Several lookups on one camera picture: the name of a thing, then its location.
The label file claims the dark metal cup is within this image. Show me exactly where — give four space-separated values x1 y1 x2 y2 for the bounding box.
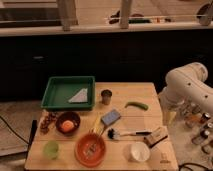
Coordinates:
101 89 112 105

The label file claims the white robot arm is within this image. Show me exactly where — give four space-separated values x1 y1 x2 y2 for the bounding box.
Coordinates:
158 62 213 125

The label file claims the grey folded cloth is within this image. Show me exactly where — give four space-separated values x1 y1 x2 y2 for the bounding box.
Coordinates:
68 88 88 103

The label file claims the blue sponge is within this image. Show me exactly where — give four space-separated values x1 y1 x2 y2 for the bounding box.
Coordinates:
101 110 121 126

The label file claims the green plastic tray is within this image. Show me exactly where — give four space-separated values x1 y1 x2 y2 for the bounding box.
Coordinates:
41 76 95 111

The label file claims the dark brown bowl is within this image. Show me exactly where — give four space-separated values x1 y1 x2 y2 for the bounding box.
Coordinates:
56 112 81 136

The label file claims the orange fruit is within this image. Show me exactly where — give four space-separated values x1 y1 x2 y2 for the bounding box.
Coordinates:
61 120 74 132

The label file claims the orange plate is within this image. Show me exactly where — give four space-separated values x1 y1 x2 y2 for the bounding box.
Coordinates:
75 133 106 167

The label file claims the brown dried food pile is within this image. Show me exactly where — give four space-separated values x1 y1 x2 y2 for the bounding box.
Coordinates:
40 112 57 134

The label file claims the wooden block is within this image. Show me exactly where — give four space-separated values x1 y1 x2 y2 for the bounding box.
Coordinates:
144 127 168 148

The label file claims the white cup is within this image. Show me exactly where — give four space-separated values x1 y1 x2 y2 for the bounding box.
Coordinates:
130 142 150 162

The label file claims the light green cup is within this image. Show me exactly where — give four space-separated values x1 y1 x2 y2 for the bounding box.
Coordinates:
43 141 59 159

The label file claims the spice jars cluster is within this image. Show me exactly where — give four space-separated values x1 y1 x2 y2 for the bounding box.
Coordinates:
182 103 211 145

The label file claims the black cable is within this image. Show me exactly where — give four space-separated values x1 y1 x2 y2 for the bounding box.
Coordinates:
0 114 30 146

